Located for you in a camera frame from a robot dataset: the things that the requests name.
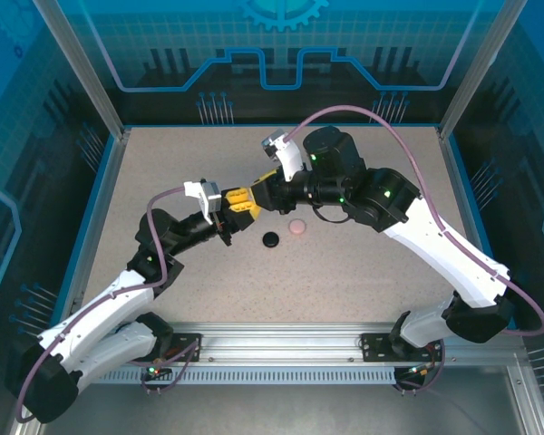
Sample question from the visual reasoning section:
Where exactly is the small LED connector module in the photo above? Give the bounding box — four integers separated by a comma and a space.
396, 362, 436, 382
142, 360, 171, 382

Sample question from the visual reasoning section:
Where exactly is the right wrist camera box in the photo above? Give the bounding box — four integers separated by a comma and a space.
260, 129, 307, 182

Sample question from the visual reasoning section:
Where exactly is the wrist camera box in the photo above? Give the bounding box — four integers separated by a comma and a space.
183, 179, 223, 226
260, 129, 307, 182

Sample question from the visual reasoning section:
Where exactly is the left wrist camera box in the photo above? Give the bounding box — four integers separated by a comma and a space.
183, 179, 223, 226

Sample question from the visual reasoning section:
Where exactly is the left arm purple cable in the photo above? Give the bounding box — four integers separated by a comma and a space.
15, 186, 205, 425

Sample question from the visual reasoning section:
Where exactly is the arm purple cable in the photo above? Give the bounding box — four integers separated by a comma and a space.
15, 186, 205, 425
285, 104, 544, 395

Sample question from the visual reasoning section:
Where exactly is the aluminium side rail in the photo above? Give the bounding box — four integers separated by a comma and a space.
437, 128, 518, 331
49, 128, 132, 331

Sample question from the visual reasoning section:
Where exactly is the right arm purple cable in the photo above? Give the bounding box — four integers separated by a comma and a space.
285, 104, 544, 395

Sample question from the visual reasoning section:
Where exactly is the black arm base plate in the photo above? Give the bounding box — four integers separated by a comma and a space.
360, 333, 444, 363
153, 333, 204, 363

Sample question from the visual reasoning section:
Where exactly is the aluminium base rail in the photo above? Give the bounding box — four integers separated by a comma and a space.
40, 320, 527, 369

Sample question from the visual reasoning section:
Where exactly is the slotted grey cable duct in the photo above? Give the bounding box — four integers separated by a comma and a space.
79, 367, 398, 386

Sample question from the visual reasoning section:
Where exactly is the aluminium corner post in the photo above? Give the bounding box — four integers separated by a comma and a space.
30, 0, 132, 140
437, 0, 529, 140

